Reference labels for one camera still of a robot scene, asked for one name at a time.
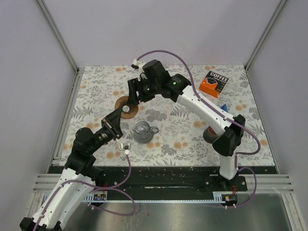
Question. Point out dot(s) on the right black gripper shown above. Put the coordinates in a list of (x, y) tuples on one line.
[(134, 85)]

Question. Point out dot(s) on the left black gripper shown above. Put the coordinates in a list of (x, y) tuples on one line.
[(112, 122)]

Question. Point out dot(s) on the glass coffee server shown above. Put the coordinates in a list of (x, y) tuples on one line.
[(143, 133)]

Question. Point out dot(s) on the orange coffee filter box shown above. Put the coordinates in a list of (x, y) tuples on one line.
[(213, 84)]

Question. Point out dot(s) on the blue glass dripper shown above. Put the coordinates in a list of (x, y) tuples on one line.
[(224, 108)]

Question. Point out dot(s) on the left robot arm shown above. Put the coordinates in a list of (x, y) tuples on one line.
[(78, 178)]

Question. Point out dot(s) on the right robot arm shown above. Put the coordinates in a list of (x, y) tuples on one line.
[(224, 132)]

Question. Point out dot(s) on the floral table mat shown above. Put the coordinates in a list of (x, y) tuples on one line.
[(179, 141)]

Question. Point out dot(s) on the red and grey cup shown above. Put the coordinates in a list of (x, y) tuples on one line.
[(210, 136)]

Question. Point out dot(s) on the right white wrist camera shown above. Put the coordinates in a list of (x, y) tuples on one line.
[(138, 65)]

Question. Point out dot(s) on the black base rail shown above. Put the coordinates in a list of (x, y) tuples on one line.
[(170, 183)]

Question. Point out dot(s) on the white slotted cable duct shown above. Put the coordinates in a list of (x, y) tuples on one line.
[(95, 197)]

